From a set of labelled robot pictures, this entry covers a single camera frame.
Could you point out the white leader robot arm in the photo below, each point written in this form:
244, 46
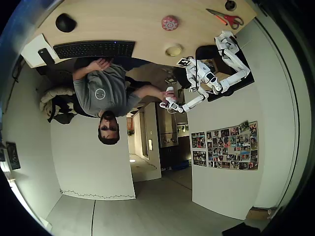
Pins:
197, 97

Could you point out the beige roll of tape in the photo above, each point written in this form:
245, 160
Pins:
173, 51

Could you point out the man's right forearm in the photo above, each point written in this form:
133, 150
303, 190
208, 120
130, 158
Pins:
147, 91

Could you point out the man's left forearm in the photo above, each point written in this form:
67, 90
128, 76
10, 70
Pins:
81, 72

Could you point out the man's right hand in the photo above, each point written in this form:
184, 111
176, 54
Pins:
163, 95

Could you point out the man's left hand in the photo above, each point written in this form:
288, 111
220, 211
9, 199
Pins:
99, 65

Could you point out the black-white fiducial marker card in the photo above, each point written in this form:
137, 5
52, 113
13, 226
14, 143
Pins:
184, 62

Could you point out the small photo collage poster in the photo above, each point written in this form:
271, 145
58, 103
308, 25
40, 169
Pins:
199, 158
198, 140

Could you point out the stainless steel refrigerator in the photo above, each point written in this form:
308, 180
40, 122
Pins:
168, 127

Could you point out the large photo collage poster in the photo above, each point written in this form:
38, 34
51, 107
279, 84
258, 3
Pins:
232, 145

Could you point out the black round desk grommet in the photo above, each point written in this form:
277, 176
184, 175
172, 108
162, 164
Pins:
230, 5

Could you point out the white interior door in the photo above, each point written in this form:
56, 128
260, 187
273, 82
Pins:
152, 142

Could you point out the man's torso grey shirt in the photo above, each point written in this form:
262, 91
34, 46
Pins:
105, 91

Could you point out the black computer keyboard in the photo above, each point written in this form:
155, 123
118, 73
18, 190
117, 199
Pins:
94, 49

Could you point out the man's head dark hair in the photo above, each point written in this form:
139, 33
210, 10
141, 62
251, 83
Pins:
108, 130

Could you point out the black computer mouse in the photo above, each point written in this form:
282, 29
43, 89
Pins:
65, 22

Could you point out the black bag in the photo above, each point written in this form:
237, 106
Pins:
62, 111

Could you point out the cream padded blanket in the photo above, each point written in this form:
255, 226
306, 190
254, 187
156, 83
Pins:
55, 94

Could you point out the black smartphone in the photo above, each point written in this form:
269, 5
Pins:
46, 56

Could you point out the white paper pad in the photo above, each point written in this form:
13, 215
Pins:
32, 49

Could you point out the dark framed picture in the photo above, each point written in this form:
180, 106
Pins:
13, 155

